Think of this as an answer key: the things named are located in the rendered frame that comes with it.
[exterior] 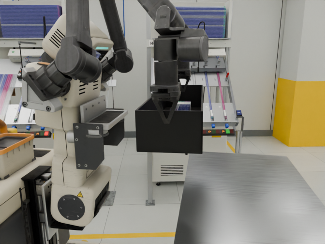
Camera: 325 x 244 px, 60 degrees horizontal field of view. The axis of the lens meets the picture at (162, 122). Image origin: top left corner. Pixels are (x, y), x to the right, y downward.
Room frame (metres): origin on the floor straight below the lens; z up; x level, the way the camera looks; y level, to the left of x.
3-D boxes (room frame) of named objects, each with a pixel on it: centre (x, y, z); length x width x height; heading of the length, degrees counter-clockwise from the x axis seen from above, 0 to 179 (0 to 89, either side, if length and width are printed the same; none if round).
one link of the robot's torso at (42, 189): (1.09, 0.35, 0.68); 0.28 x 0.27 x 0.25; 172
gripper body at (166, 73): (0.69, -0.01, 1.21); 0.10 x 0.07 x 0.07; 172
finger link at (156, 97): (0.70, -0.01, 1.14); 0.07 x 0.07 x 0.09; 82
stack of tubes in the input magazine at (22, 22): (2.64, 1.15, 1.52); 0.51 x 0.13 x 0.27; 92
